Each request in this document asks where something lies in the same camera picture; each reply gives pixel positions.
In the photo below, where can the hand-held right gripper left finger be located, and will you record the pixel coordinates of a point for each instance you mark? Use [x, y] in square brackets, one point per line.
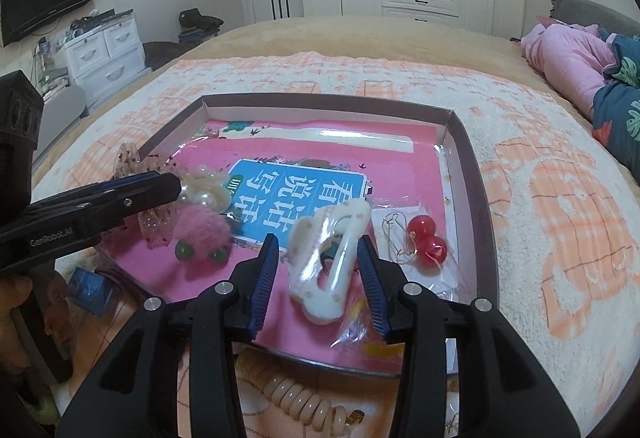
[262, 280]

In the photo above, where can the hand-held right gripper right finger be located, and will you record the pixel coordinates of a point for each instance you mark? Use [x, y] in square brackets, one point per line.
[372, 290]

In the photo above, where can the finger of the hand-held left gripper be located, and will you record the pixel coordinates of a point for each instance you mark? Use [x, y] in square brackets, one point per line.
[145, 198]
[135, 179]

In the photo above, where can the white hair claw clip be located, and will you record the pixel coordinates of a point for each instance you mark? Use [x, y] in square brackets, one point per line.
[325, 268]

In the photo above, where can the pearl flower hair clip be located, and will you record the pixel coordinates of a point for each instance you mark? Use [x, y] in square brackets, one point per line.
[205, 190]

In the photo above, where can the red cherry earrings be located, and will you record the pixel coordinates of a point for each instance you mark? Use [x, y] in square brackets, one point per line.
[425, 233]

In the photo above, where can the shallow brown cardboard box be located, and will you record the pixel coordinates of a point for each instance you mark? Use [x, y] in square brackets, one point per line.
[475, 198]

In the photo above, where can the person's left hand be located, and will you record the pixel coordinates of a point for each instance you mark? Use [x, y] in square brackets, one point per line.
[12, 295]

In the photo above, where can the small blue box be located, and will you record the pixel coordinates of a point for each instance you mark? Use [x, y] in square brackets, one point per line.
[90, 290]

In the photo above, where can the grey chair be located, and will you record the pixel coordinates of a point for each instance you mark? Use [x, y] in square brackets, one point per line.
[62, 115]

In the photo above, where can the white plastic drawer cabinet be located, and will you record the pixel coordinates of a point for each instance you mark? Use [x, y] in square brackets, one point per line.
[107, 53]

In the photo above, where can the pink book with blue label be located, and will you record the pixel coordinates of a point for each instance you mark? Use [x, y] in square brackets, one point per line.
[310, 153]

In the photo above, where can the cluttered side shelf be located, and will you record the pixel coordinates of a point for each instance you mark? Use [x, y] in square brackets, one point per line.
[47, 68]

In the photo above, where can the pile of dark clothes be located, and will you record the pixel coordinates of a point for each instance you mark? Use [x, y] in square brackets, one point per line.
[197, 25]

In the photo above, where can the bed with tan sheet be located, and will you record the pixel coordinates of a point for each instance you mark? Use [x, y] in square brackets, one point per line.
[400, 33]

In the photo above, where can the blue floral quilt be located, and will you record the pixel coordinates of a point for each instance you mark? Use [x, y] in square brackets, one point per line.
[622, 118]

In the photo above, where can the grey quilted headboard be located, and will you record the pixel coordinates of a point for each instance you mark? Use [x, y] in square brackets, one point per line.
[590, 10]

